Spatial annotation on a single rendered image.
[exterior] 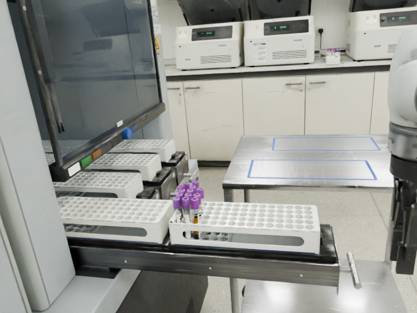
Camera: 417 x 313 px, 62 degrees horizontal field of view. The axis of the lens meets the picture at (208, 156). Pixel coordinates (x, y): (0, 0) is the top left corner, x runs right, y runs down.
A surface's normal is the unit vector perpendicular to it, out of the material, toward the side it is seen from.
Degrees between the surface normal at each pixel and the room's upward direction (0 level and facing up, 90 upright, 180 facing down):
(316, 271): 90
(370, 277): 0
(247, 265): 90
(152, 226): 90
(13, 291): 90
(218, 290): 0
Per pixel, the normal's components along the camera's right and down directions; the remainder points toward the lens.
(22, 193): 0.97, 0.00
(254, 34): -0.22, -0.18
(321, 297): -0.07, -0.93
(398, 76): -1.00, 0.02
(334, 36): -0.21, 0.36
